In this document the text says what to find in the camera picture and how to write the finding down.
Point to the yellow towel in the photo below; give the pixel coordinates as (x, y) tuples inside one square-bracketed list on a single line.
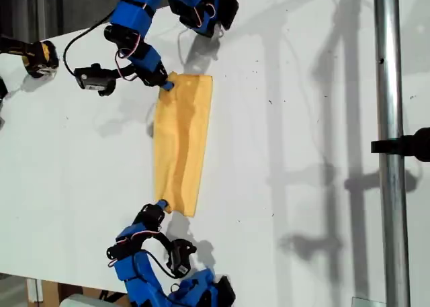
[(183, 135)]

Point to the white plastic container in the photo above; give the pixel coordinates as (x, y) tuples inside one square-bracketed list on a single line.
[(79, 302)]

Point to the brown cardboard box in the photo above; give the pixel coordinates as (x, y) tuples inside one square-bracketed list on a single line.
[(50, 293)]

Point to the white table leg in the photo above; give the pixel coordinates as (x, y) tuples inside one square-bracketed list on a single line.
[(33, 290)]

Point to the small black object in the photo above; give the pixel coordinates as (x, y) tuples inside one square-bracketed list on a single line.
[(2, 88)]

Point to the black clamp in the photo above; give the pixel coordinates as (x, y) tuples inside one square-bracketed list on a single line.
[(403, 145)]

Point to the black camera stalk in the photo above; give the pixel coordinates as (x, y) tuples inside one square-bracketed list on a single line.
[(127, 72), (164, 241)]

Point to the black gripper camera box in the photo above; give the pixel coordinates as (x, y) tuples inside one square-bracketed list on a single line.
[(179, 258), (94, 80)]

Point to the steel post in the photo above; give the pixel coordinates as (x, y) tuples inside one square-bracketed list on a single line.
[(389, 85)]

